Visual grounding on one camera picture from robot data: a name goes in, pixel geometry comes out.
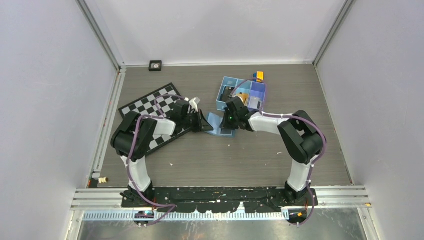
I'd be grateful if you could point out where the small black square device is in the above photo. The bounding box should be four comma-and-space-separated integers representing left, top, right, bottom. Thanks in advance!
148, 60, 163, 72

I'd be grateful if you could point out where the blue three-compartment organizer tray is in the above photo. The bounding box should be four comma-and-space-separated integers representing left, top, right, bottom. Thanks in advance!
216, 76, 267, 111

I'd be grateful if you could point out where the blue yellow toy block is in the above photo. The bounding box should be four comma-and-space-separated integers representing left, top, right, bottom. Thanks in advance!
252, 71, 264, 83

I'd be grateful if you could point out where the light blue card holder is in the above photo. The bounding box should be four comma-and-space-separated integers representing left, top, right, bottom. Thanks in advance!
205, 112, 236, 138

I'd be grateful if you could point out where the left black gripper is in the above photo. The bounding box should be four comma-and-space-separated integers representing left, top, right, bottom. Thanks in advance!
181, 109, 213, 133

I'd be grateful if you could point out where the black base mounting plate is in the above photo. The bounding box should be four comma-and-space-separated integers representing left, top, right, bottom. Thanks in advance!
120, 186, 318, 214

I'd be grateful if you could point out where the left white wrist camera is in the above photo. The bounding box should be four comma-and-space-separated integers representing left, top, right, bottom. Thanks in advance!
184, 97, 201, 112

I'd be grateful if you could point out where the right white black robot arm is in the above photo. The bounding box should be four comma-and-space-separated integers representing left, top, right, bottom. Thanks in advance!
220, 97, 327, 205

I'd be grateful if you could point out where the black card in tray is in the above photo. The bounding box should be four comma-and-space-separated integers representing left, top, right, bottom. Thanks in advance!
219, 86, 234, 102

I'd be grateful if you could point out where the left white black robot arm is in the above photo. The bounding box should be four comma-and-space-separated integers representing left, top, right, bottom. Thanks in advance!
110, 97, 214, 207

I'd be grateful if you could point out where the black white chessboard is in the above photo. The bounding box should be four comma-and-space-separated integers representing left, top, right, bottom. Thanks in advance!
118, 83, 191, 155

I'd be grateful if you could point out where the silver card in tray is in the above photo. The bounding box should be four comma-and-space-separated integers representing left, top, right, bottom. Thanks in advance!
247, 96, 263, 110

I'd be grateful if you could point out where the cream chess piece on floor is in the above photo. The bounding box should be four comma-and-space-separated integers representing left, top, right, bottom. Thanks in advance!
97, 177, 109, 184

